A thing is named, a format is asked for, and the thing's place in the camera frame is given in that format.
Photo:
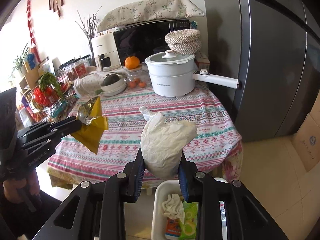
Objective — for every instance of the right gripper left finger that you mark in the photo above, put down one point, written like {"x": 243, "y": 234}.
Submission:
{"x": 97, "y": 210}

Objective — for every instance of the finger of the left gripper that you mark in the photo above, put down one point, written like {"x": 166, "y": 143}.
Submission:
{"x": 44, "y": 128}
{"x": 28, "y": 143}

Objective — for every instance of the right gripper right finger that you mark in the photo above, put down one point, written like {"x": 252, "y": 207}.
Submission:
{"x": 225, "y": 210}

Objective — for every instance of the green plastic wrapper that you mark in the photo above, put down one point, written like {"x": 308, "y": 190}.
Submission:
{"x": 188, "y": 228}

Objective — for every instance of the yellow snack wrapper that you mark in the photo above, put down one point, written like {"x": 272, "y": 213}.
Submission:
{"x": 93, "y": 124}

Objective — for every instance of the red blue snack package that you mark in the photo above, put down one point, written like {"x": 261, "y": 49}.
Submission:
{"x": 172, "y": 229}

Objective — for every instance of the white tissue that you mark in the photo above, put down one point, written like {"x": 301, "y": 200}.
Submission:
{"x": 162, "y": 143}

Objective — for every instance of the grey paper ball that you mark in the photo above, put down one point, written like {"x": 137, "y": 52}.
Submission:
{"x": 173, "y": 207}

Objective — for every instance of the white trash bin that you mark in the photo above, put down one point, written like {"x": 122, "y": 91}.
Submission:
{"x": 159, "y": 221}

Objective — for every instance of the person left hand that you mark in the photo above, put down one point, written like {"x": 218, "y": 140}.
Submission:
{"x": 11, "y": 187}

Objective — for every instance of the green potted plant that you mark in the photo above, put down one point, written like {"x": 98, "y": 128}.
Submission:
{"x": 49, "y": 80}

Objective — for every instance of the floral white cloth bundle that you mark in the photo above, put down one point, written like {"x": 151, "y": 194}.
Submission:
{"x": 89, "y": 83}

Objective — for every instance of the patterned tablecloth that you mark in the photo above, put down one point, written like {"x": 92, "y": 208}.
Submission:
{"x": 137, "y": 114}

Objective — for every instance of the red label jar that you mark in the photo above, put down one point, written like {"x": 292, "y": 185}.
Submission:
{"x": 80, "y": 68}

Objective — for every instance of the stacked white bowls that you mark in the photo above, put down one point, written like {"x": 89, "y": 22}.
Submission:
{"x": 115, "y": 88}

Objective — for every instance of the dark green squash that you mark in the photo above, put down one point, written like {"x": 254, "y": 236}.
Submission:
{"x": 110, "y": 79}

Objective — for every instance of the white air fryer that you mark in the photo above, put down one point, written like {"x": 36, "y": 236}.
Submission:
{"x": 105, "y": 52}

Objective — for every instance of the glass jar with oranges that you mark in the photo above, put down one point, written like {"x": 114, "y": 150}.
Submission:
{"x": 137, "y": 78}

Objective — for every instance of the dried branches in vase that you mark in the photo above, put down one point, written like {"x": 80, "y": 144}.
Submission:
{"x": 89, "y": 27}

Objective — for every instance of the orange on jar lid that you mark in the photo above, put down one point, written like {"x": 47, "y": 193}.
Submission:
{"x": 131, "y": 62}

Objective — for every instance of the black microwave oven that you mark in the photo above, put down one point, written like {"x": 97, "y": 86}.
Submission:
{"x": 145, "y": 39}

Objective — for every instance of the white electric cooking pot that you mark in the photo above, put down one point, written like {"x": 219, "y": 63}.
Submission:
{"x": 174, "y": 75}

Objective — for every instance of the woven rattan basket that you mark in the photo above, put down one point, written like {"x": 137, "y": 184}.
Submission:
{"x": 185, "y": 41}

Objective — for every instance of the floral cloth cover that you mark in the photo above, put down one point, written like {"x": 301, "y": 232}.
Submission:
{"x": 149, "y": 10}

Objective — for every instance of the grey refrigerator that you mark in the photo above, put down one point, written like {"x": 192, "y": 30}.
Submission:
{"x": 272, "y": 48}

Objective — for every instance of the black wire rack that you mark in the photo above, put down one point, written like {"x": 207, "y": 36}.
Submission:
{"x": 47, "y": 88}

